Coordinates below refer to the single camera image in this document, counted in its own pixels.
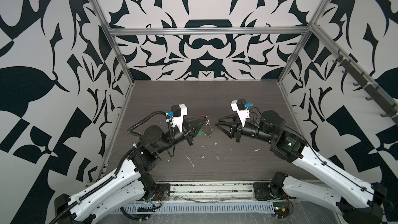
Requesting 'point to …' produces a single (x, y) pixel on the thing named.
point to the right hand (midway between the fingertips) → (219, 122)
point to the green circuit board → (281, 209)
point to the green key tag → (200, 133)
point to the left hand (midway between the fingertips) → (206, 116)
